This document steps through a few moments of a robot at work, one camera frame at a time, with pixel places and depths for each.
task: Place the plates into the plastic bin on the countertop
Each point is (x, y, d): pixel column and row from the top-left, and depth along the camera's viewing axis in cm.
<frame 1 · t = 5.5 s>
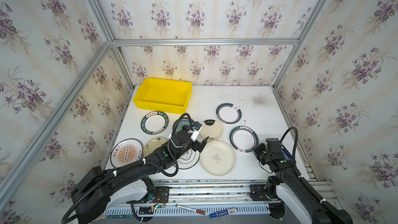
left hand: (200, 129, 78), fingers open
right hand: (251, 149, 87), fingers closed
yellow plastic bin: (163, 95, 119), on the table
green rim lettered plate: (154, 123, 102), on the table
white plate green striped rim: (228, 113, 107), on the table
white plate dark green rim: (243, 139, 92), point 2 cm above the table
large cream plate: (217, 158, 86), on the table
white plate black flower outline: (188, 160, 86), on the table
pale yellow small plate: (152, 143, 90), point 2 cm above the table
orange sunburst plate: (126, 151, 88), on the table

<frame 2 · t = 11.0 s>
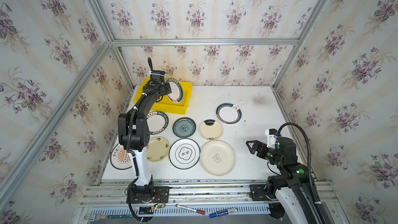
left hand: (165, 86, 96), fingers closed
right hand: (250, 146, 76), fingers open
white plate dark green rim: (176, 96, 105), point 8 cm above the table
the other named things where they were.

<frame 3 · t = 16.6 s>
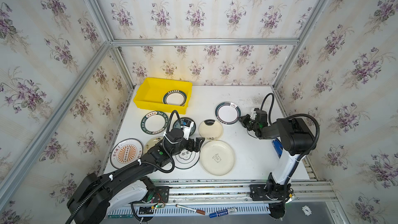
left hand: (198, 134, 79), fingers open
right hand: (237, 118, 100), fingers closed
white plate dark green rim: (174, 97, 114), on the table
the other named things where they were.

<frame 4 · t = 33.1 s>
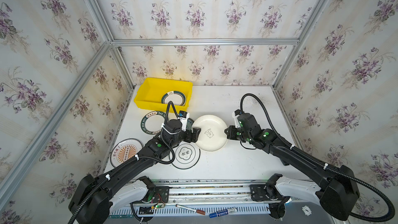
left hand: (194, 126, 79), fingers open
right hand: (222, 132, 79), fingers closed
white plate green striped rim: (178, 98, 113), on the table
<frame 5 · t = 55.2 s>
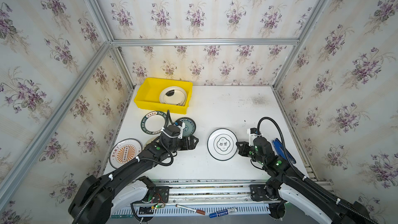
left hand: (193, 139, 81), fingers open
right hand: (234, 144, 81), fingers closed
white plate black flower outline: (222, 144, 88), point 4 cm above the table
blue flat tool: (282, 151, 89), on the table
